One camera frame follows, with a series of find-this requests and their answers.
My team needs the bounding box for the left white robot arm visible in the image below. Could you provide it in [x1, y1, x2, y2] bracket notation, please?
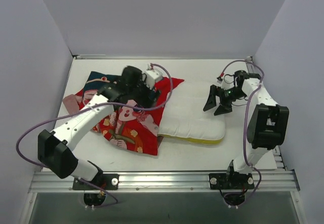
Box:
[37, 65, 163, 189]

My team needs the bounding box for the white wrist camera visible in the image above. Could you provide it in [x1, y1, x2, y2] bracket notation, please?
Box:
[217, 74, 234, 89]
[143, 64, 163, 89]

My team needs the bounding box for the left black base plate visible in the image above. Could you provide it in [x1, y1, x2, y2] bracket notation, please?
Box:
[72, 173, 119, 191]

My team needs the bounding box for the aluminium front rail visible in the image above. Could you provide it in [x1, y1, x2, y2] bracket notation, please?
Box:
[29, 170, 300, 194]

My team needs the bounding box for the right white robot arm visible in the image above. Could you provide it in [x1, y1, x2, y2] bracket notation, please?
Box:
[203, 70, 289, 188]

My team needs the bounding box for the red pink printed pillowcase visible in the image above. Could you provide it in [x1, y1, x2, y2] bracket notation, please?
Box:
[62, 70, 184, 156]

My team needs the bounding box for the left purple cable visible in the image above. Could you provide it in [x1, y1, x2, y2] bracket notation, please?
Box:
[15, 62, 174, 207]

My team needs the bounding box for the cream pillow yellow edge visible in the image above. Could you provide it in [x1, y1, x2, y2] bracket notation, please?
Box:
[158, 81, 226, 145]

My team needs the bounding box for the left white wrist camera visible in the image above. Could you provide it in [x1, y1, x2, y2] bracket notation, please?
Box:
[143, 64, 163, 89]

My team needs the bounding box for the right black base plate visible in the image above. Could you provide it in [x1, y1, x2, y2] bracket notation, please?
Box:
[209, 172, 255, 190]

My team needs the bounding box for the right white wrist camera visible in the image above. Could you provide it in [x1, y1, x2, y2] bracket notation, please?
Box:
[217, 74, 234, 89]

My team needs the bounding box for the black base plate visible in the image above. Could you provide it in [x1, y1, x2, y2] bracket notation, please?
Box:
[72, 173, 119, 191]
[209, 172, 255, 190]

